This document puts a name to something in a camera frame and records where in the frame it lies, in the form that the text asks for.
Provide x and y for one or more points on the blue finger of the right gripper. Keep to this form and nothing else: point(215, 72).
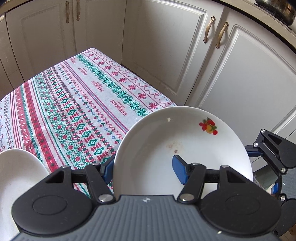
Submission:
point(274, 189)
point(252, 151)

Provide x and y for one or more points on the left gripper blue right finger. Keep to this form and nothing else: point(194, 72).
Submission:
point(192, 177)

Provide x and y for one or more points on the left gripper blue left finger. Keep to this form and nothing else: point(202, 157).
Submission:
point(98, 177)

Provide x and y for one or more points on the white plate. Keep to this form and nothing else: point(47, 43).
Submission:
point(144, 161)

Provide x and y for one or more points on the white plate stained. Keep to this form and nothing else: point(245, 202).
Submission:
point(20, 170)

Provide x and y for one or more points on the white kitchen cabinets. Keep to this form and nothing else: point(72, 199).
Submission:
point(230, 58)

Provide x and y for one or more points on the patterned red green tablecloth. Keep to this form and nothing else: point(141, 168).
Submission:
point(76, 112)

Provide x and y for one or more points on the black wok pan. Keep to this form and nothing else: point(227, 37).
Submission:
point(282, 10)

